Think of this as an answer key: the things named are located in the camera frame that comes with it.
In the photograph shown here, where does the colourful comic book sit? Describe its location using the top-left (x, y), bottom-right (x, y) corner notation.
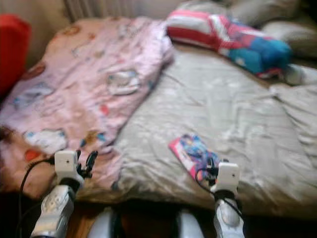
top-left (168, 133), bottom-right (218, 180)

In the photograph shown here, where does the grey floral bed sheet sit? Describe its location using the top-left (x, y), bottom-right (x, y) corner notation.
top-left (79, 42), bottom-right (317, 219)

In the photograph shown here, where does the silver right robot leg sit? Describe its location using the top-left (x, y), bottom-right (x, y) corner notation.
top-left (176, 211), bottom-right (205, 238)

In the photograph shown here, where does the silver robot leg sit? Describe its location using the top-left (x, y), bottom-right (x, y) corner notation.
top-left (176, 211), bottom-right (205, 238)
top-left (87, 207), bottom-right (118, 238)

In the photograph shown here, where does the silver left robot leg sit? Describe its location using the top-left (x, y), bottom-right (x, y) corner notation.
top-left (87, 207), bottom-right (118, 238)

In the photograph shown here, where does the pink cartoon print quilt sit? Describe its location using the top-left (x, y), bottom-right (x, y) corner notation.
top-left (0, 17), bottom-right (174, 196)

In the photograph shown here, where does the grey floral duvet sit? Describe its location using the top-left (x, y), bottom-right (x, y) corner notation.
top-left (269, 83), bottom-right (317, 169)

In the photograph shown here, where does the red white blue striped pillow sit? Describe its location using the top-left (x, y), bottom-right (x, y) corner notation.
top-left (166, 10), bottom-right (293, 79)

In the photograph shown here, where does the white bolster with dark stripe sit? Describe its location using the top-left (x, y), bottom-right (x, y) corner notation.
top-left (282, 63), bottom-right (317, 86)

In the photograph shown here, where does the red cushioned chair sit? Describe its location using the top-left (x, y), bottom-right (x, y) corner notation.
top-left (0, 13), bottom-right (32, 97)

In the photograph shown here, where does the white ribbed radiator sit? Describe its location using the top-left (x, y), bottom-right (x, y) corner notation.
top-left (64, 0), bottom-right (137, 20)

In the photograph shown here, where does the flat grey floral pillow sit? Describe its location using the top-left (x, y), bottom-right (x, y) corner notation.
top-left (263, 21), bottom-right (317, 59)

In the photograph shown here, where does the small grey pillow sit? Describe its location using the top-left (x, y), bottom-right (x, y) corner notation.
top-left (178, 0), bottom-right (228, 16)

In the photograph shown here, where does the large plump grey pillow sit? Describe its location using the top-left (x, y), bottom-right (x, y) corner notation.
top-left (228, 0), bottom-right (300, 26)

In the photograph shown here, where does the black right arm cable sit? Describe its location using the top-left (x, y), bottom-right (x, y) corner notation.
top-left (195, 168), bottom-right (243, 219)

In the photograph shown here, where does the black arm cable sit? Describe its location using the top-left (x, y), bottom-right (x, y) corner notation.
top-left (19, 157), bottom-right (56, 238)
top-left (195, 168), bottom-right (243, 219)

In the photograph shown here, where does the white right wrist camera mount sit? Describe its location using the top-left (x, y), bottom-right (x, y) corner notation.
top-left (215, 162), bottom-right (240, 191)

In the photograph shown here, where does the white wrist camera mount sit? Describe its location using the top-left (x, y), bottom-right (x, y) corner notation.
top-left (215, 162), bottom-right (240, 191)
top-left (54, 150), bottom-right (78, 179)

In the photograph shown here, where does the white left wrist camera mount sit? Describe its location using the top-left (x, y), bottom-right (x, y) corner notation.
top-left (54, 150), bottom-right (78, 179)

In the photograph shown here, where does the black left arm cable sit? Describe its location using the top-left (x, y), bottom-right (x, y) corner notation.
top-left (19, 157), bottom-right (56, 238)

